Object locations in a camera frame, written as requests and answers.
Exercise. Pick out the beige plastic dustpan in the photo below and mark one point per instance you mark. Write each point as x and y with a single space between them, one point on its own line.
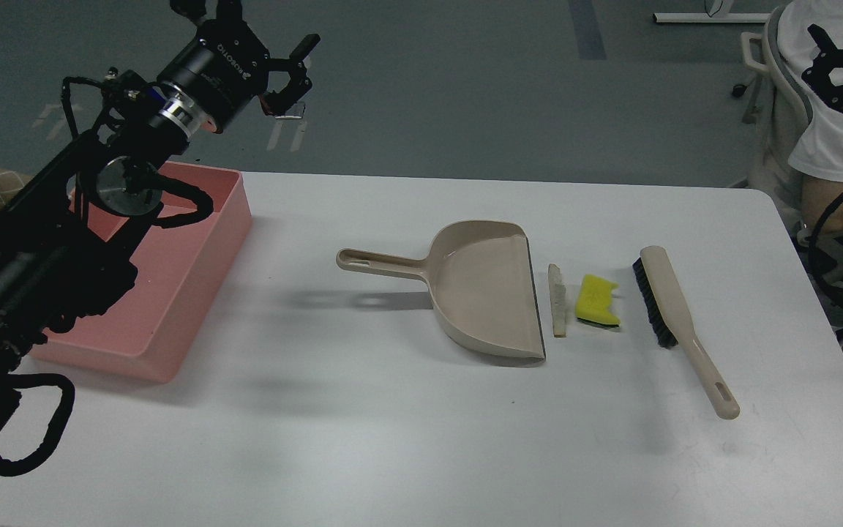
481 282

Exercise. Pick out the white desk leg base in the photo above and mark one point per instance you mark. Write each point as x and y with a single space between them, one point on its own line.
718 12

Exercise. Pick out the grey floor plate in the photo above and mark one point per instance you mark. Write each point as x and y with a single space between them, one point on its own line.
295 112

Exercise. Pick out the yellow sponge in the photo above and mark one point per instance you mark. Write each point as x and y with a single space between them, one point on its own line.
594 302

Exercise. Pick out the pink plastic bin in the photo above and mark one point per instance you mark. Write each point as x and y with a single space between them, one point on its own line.
147 334

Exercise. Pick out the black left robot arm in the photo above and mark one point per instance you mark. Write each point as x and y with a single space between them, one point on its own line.
67 238

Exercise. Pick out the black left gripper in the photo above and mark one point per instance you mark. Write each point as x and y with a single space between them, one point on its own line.
216 62

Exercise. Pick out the white office chair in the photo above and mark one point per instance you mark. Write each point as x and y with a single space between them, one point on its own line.
800 164

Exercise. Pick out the beige hand brush black bristles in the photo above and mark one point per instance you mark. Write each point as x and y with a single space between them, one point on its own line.
669 316

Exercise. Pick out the white bread slice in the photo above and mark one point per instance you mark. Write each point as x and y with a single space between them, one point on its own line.
557 293

